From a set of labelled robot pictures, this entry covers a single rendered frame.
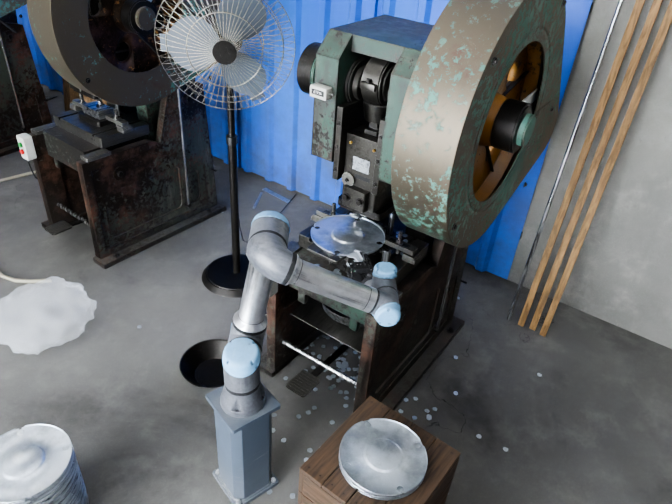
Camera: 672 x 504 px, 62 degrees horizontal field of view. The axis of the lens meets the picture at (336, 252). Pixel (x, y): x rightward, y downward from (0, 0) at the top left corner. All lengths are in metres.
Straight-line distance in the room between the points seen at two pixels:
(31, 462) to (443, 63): 1.74
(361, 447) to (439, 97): 1.14
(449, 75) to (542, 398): 1.76
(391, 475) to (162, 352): 1.35
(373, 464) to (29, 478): 1.08
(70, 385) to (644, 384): 2.67
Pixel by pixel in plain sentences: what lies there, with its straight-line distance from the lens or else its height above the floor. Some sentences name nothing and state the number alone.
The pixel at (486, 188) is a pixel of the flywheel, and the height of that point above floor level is 1.05.
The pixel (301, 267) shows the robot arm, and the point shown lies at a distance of 1.57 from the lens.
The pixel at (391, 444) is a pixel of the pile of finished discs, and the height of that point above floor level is 0.38.
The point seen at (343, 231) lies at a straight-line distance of 2.18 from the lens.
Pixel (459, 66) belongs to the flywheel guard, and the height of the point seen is 1.56.
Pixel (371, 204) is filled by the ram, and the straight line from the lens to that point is 2.10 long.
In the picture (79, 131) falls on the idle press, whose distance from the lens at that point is 3.38.
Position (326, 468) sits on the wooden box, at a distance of 1.94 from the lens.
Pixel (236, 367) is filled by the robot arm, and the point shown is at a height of 0.66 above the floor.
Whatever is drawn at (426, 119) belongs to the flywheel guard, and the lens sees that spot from 1.51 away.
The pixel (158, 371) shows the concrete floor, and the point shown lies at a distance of 2.74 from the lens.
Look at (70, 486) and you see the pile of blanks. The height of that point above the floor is 0.22.
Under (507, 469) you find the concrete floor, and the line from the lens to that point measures 2.52.
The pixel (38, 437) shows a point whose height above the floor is 0.31.
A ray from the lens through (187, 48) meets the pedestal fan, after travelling 2.57.
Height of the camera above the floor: 1.95
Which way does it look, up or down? 34 degrees down
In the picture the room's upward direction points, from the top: 5 degrees clockwise
